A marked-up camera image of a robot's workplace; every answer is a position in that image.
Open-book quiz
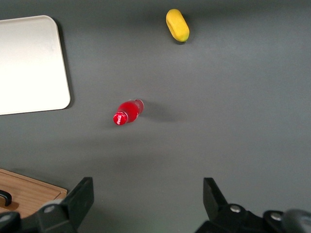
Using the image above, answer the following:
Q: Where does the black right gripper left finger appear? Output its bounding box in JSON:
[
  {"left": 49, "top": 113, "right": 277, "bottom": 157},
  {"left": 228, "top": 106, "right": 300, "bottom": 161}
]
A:
[{"left": 0, "top": 177, "right": 95, "bottom": 233}]

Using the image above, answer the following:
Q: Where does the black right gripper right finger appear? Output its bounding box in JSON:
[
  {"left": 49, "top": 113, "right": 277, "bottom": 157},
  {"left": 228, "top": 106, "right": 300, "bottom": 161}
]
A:
[{"left": 194, "top": 177, "right": 311, "bottom": 233}]

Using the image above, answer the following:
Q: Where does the wooden board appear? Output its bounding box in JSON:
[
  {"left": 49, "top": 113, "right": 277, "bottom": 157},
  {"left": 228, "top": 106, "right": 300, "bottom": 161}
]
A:
[{"left": 0, "top": 168, "right": 68, "bottom": 219}]

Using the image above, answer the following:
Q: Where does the red cola bottle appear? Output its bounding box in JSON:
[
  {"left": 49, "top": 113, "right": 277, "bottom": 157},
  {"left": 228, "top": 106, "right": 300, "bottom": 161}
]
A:
[{"left": 112, "top": 98, "right": 145, "bottom": 126}]

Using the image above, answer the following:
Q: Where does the white rectangular tray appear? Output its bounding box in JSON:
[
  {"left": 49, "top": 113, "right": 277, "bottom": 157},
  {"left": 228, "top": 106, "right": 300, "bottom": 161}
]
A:
[{"left": 0, "top": 15, "right": 71, "bottom": 116}]

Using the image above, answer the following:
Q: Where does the yellow toy banana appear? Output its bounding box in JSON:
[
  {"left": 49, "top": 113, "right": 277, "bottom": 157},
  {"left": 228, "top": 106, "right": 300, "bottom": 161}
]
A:
[{"left": 166, "top": 8, "right": 190, "bottom": 44}]

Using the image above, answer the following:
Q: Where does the black drawer handle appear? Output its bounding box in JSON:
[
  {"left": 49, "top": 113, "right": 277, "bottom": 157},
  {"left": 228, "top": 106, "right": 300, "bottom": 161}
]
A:
[{"left": 0, "top": 189, "right": 13, "bottom": 207}]

